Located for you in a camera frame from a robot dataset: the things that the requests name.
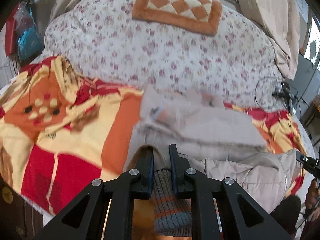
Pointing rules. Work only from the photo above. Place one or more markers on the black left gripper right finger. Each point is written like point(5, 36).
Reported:
point(220, 209)

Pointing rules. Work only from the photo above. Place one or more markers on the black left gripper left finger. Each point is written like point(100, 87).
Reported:
point(104, 209)

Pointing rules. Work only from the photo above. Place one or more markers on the beige jacket with striped cuffs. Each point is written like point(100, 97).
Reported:
point(255, 148)

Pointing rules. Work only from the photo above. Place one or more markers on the right hand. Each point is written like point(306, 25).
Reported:
point(312, 195)

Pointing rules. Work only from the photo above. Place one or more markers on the black tripod stand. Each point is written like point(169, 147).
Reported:
point(289, 96)

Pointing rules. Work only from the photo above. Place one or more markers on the orange red cartoon blanket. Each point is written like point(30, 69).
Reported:
point(60, 131)

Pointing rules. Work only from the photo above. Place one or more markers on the floral white quilt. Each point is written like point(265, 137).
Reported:
point(101, 39)

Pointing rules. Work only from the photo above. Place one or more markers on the beige curtain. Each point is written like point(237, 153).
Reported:
point(280, 21)

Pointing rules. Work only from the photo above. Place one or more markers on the blue plastic bag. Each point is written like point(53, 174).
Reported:
point(29, 39)

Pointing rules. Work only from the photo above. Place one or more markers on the red hanging bag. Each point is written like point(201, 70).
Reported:
point(10, 33)

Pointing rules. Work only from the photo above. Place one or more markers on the orange checkered cushion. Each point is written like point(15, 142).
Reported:
point(197, 16)

